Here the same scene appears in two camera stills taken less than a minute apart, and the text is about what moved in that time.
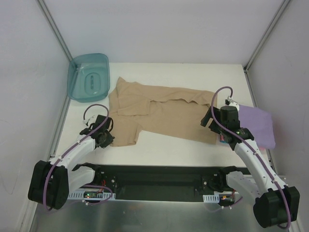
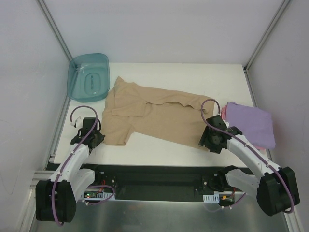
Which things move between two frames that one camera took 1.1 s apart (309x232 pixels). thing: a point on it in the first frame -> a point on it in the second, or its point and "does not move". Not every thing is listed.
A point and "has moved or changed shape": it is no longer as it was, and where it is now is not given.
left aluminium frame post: (44, 7) does not move
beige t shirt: (171, 112) has moved or changed shape
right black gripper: (215, 126) -> (205, 138)
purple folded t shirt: (259, 123) does not move
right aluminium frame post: (279, 12) does not move
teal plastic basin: (88, 79) does not move
